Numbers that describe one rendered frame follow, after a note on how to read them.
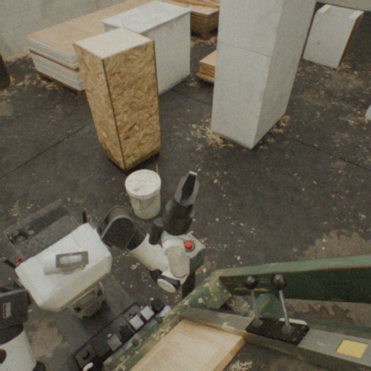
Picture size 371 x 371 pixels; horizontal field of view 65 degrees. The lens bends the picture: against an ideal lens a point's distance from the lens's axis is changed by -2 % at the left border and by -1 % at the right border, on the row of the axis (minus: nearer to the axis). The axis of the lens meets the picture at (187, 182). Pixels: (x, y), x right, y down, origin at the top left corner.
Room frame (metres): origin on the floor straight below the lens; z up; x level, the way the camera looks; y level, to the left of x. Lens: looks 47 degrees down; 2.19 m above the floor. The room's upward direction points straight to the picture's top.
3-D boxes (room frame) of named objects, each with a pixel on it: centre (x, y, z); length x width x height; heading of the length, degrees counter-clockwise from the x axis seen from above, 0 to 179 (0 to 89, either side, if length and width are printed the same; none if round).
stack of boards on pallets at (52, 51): (4.84, 1.10, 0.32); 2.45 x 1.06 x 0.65; 143
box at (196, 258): (0.75, -0.01, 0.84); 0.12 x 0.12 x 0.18; 43
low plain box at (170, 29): (4.01, 0.49, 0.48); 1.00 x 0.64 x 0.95; 143
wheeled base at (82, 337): (0.72, 0.64, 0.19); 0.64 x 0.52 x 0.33; 43
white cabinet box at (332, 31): (4.90, -2.32, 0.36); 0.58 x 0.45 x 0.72; 53
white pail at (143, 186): (1.70, 0.37, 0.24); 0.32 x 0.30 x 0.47; 143
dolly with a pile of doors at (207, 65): (4.15, -0.49, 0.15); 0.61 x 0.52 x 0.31; 143
